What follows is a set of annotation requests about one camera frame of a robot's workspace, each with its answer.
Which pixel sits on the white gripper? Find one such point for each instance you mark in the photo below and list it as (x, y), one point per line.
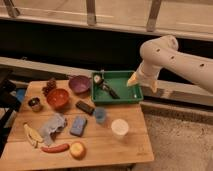
(146, 73)

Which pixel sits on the red bowl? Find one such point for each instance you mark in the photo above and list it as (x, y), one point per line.
(57, 98)

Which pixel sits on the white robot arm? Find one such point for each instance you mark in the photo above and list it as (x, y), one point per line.
(163, 52)

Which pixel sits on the green plastic tray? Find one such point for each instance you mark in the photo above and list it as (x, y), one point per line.
(117, 80)

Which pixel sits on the black tool in tray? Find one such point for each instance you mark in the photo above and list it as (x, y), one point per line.
(99, 81)

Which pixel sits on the white plastic cup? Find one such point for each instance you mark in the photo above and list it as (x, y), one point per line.
(120, 128)

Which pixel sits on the blue translucent cup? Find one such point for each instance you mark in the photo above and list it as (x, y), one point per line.
(100, 115)

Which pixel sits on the purple bowl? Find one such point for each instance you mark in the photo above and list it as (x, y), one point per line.
(79, 84)

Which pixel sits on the blue sponge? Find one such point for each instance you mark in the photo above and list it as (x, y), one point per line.
(78, 126)

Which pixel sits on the dark grape bunch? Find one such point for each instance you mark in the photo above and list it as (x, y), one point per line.
(50, 85)

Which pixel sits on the yellow-red apple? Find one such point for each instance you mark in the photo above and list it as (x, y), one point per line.
(77, 150)

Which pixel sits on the crumpled grey-blue cloth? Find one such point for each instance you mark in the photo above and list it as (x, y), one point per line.
(55, 124)

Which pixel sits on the red sausage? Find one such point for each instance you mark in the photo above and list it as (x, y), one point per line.
(56, 149)

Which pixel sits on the small dark cup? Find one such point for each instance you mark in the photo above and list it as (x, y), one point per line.
(35, 104)

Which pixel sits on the black chair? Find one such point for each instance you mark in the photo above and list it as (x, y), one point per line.
(7, 100)

